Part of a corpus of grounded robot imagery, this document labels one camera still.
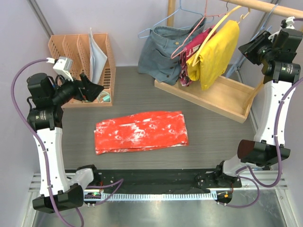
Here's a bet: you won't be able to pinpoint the wooden clothes rack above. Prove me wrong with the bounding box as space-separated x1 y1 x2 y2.
154 0 303 123

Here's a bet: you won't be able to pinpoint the yellow garment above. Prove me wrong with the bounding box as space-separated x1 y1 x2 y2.
186 20 240 90

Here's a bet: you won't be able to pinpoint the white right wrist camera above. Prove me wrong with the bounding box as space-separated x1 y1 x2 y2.
280 17 295 29

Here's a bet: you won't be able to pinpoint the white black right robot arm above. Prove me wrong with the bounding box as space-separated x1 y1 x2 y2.
211 28 303 187

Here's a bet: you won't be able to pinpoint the magenta patterned garment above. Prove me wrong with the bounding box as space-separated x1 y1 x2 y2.
178 25 216 87

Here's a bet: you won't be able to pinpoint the blue denim shorts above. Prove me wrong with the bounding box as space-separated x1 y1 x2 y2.
138 18 206 85

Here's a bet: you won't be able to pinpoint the pink wire hanger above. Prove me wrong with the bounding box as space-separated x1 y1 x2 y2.
170 0 228 60

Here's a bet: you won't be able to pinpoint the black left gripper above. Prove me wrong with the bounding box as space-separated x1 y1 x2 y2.
50 70 103 106

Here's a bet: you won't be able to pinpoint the white papers in organizer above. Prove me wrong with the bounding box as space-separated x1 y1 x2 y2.
89 28 107 84

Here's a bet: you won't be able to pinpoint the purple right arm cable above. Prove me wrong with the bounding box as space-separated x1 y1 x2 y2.
217 17 303 208

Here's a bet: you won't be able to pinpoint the yellow wooden hanger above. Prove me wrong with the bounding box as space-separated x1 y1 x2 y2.
192 5 243 66

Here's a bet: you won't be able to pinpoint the orange tie-dye trousers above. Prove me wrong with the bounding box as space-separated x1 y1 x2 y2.
94 111 189 155

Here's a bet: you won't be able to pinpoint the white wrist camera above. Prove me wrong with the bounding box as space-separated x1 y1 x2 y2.
280 17 295 29
46 56 74 82

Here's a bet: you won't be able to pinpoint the blue wire hanger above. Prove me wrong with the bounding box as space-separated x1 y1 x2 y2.
137 0 204 39
225 0 280 78

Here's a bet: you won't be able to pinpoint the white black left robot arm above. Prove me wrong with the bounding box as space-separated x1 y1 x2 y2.
27 73 104 213

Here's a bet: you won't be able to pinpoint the orange plastic file organizer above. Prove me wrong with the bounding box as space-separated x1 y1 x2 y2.
48 33 116 108

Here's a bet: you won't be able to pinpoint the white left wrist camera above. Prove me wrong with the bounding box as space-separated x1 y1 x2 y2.
46 56 74 82

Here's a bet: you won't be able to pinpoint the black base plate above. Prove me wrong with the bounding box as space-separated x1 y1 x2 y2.
89 168 242 194

